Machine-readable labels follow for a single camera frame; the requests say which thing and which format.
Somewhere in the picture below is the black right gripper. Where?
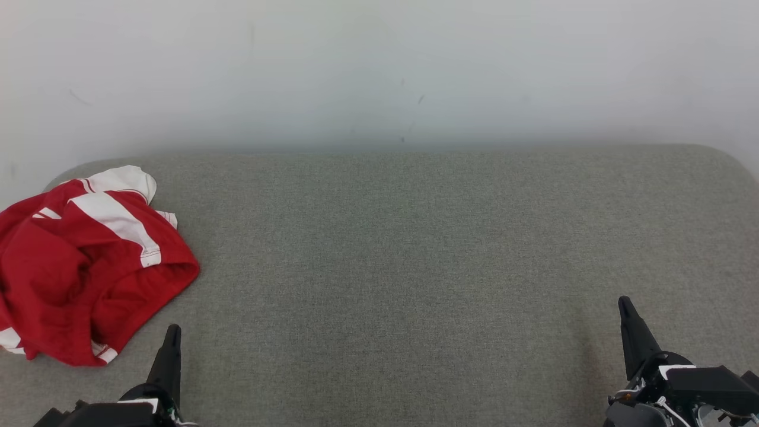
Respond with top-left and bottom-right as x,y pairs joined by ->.
605,296 -> 759,427

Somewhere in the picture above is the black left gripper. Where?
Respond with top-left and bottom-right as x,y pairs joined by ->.
34,324 -> 182,427

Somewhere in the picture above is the red shorts white stripe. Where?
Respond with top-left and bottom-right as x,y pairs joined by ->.
0,178 -> 200,367

